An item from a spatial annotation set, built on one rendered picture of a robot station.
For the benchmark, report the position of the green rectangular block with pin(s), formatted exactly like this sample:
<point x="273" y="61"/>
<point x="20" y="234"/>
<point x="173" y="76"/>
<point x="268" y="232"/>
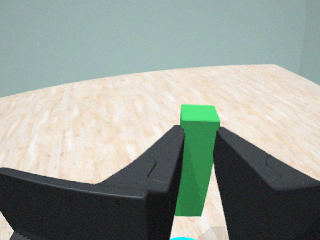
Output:
<point x="200" y="123"/>

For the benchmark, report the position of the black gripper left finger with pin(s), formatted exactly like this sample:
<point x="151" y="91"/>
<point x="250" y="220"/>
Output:
<point x="136" y="203"/>

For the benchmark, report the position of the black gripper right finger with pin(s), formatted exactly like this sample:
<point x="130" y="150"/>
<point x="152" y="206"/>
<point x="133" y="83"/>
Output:
<point x="263" y="198"/>

